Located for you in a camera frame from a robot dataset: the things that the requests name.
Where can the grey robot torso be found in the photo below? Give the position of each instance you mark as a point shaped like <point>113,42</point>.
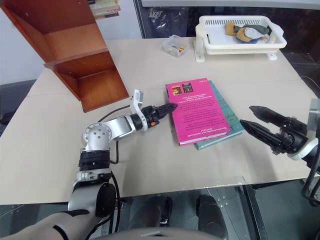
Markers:
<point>152,233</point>

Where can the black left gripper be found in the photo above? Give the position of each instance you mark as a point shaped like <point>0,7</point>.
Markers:
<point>149,115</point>

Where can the teal book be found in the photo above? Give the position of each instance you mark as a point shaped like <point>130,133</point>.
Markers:
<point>233,117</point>

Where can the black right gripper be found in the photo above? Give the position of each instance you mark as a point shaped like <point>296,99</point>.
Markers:
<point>290,137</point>

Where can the stack of books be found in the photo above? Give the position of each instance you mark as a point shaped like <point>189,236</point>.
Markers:
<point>106,8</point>

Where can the dark green cloth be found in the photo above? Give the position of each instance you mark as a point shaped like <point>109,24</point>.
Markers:
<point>260,28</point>

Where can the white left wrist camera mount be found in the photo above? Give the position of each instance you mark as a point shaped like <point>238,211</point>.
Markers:
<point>136,105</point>

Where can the white blue cloth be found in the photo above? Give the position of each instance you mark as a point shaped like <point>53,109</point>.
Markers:
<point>251,34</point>

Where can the white plastic basket rack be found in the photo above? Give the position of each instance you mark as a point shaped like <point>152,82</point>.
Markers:
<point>250,48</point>

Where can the brown wooden bookshelf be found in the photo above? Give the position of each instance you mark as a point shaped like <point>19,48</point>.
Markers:
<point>75,42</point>

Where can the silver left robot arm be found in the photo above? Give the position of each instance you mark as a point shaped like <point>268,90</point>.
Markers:
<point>120,126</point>

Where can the clear plastic box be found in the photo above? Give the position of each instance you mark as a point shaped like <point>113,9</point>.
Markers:
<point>175,47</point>

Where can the pink book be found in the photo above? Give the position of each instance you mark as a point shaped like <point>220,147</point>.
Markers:
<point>197,112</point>

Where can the tan yellow cloth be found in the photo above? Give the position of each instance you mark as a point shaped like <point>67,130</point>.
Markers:
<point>233,30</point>

